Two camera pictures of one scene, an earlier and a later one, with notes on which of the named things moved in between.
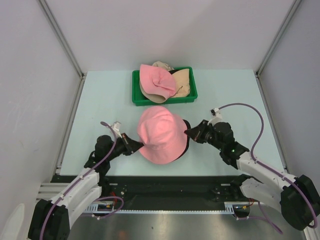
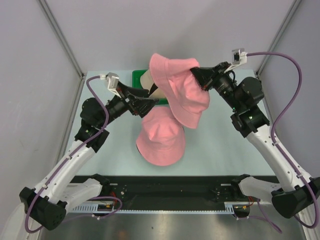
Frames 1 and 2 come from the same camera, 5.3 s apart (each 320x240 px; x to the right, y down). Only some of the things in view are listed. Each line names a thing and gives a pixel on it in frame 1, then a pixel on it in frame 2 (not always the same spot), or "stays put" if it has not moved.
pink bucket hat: [162, 132] stays put
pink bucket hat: [157, 80] → [185, 98]
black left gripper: [132, 145] → [141, 106]
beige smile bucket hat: [163, 65] → [147, 82]
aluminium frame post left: [62, 38] stays put
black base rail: [169, 190] stays put
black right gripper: [196, 133] → [209, 76]
